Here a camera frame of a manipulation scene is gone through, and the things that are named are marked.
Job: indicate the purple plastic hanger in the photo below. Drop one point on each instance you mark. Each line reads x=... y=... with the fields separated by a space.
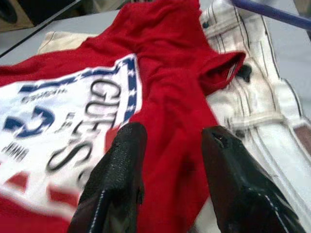
x=267 y=11

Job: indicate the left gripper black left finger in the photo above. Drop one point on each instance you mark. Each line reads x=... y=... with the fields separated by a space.
x=114 y=182

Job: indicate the white striped trousers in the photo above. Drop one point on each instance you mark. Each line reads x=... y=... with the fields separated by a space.
x=257 y=102

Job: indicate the red printed t-shirt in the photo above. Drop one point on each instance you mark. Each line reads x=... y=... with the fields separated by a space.
x=170 y=72

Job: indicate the beige cloth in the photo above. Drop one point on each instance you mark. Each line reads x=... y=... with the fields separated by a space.
x=60 y=41

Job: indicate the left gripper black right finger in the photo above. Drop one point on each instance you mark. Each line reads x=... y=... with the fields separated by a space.
x=233 y=184

